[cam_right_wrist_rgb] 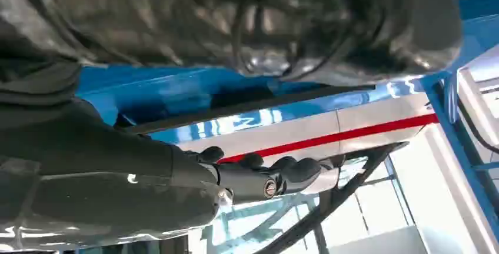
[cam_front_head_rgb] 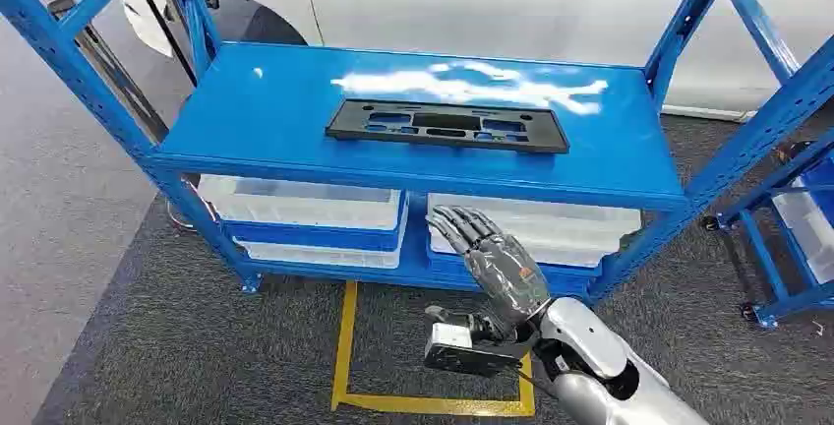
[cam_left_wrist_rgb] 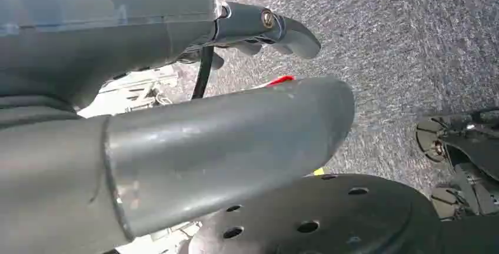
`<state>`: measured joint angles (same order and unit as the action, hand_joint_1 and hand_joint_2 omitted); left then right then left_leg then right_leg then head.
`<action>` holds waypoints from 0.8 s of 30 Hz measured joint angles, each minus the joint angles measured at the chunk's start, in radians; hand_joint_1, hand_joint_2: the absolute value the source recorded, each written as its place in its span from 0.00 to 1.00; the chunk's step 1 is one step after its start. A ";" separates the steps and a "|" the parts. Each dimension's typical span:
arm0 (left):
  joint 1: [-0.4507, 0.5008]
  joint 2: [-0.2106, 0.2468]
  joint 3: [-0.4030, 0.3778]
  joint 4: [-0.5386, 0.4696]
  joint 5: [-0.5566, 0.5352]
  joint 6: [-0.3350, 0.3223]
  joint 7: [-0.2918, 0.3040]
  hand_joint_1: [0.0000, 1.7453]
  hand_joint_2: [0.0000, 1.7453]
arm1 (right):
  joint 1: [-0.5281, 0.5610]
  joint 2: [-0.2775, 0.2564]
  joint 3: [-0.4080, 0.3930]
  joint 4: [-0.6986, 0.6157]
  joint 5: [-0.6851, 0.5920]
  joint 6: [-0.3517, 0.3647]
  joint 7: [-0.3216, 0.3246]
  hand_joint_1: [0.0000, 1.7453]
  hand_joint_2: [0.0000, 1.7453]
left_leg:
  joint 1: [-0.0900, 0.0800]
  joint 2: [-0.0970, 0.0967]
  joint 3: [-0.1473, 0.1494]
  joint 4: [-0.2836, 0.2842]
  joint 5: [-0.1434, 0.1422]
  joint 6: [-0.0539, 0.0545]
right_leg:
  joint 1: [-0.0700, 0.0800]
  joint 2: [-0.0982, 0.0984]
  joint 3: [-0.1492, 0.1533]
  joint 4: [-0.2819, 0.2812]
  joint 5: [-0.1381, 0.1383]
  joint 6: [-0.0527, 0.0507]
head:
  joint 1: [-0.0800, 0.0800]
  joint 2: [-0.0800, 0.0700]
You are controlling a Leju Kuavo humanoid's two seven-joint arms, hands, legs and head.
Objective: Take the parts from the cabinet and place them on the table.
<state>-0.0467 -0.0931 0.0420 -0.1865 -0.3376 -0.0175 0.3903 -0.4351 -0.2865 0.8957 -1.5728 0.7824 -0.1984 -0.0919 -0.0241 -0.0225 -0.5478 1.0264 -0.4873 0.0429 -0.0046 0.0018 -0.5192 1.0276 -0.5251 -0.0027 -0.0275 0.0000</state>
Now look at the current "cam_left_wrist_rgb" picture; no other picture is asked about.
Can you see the white robot body part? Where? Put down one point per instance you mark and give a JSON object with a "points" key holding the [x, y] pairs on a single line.
{"points": [[132, 88]]}

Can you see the black perforated robot foot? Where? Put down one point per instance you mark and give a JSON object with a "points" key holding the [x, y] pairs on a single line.
{"points": [[351, 221]]}

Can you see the white plastic part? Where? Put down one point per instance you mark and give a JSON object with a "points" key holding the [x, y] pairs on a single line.
{"points": [[167, 240]]}

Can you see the small red tag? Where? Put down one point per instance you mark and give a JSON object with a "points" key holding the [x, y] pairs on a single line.
{"points": [[281, 80]]}

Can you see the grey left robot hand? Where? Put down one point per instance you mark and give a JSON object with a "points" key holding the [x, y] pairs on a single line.
{"points": [[195, 155]]}

